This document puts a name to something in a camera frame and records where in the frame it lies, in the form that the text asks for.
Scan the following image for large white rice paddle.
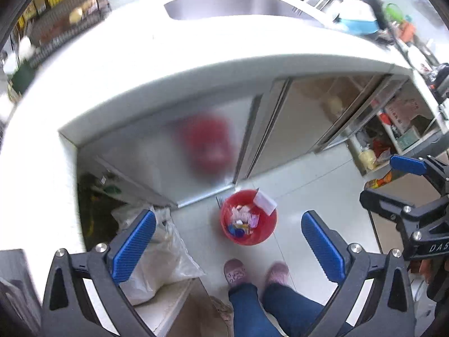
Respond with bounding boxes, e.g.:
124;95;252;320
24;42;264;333
17;37;36;62

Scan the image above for green plastic basket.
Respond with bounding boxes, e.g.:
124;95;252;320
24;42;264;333
384;3;406;22

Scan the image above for white printed sachet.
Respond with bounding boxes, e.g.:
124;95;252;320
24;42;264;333
252;190;277;215

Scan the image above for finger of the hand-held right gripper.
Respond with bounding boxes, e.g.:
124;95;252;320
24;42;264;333
359;190;449;223
390;154;449;193

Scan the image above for gas stove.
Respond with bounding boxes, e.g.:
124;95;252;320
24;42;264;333
0;249;43;337

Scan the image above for dark green mug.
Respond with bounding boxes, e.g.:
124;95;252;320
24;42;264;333
9;61;37;95

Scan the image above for large translucent plastic bag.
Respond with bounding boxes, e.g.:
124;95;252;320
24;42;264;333
111;204;206;306

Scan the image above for stainless steel sink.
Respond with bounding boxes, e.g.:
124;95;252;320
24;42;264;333
163;0;323;29

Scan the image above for pink slipper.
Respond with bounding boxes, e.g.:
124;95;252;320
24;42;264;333
224;259;248;286
265;261;290;286

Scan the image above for white bowl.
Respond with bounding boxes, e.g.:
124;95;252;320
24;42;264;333
337;0;377;22

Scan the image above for open storage shelf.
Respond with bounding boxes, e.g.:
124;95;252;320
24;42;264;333
345;77;443;178

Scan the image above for ginger root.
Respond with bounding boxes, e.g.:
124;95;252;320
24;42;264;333
68;5;86;25

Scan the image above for orange packet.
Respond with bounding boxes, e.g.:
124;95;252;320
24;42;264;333
365;172;395;190

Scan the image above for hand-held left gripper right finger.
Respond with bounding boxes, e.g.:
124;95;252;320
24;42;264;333
301;211;419;337

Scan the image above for black wire rack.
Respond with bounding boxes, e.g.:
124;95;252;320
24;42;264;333
21;0;113;64

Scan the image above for cardboard box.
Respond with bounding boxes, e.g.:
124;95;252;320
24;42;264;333
382;93;427;134

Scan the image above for person's blue jeans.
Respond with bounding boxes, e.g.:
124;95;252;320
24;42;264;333
228;283;355;337

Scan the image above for frosted cabinet sliding door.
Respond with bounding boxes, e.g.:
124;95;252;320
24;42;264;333
242;75;393;179
75;95;264;208

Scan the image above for red plastic trash bin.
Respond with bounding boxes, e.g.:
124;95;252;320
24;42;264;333
219;189;278;246

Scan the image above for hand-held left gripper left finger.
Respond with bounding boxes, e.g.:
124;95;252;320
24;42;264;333
41;209;157;337

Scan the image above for green box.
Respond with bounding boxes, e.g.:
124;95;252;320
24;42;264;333
396;126;421;151

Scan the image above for blue bowl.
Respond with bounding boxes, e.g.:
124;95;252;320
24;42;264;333
338;17;381;36

